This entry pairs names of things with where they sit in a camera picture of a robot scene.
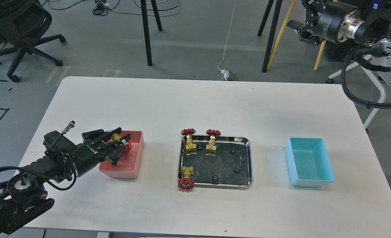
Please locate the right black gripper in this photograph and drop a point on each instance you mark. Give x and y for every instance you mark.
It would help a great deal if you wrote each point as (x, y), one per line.
(332, 21)

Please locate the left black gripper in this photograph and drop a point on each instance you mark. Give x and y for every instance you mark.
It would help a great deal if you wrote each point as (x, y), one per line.
(94, 150)

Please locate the brass valve red wheel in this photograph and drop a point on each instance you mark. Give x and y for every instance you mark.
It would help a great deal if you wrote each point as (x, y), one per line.
(128, 145)

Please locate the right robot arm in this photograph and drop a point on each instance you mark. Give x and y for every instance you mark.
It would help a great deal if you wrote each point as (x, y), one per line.
(373, 47)

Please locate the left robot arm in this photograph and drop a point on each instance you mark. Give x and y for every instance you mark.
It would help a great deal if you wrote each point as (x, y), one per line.
(23, 198)

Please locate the pink plastic box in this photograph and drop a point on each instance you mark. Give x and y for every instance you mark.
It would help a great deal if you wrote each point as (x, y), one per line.
(128, 166)

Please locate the brass valve back left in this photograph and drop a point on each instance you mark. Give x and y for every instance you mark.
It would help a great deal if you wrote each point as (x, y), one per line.
(190, 146)

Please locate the brass valve front left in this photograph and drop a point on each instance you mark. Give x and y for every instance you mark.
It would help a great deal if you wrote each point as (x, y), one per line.
(186, 183)

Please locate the brass valve back right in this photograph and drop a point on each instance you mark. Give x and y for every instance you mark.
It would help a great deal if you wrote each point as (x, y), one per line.
(211, 146)

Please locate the blue plastic box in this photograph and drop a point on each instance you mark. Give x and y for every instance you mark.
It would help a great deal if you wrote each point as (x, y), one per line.
(308, 162)

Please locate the wooden easel legs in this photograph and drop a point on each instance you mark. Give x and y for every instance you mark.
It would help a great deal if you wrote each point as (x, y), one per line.
(279, 37)

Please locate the black tripod legs right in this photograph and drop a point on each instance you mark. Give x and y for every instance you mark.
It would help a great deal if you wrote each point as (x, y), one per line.
(271, 37)

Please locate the white power adapter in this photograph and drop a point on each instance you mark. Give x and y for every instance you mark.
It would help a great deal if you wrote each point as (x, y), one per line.
(228, 75)

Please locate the steel metal tray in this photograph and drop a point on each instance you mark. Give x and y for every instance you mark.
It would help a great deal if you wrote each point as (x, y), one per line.
(221, 164)

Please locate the black office chair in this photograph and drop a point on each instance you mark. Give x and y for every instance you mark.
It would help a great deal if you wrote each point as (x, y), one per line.
(23, 24)

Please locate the black cable bundle floor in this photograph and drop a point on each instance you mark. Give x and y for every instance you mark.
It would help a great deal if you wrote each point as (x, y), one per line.
(102, 8)

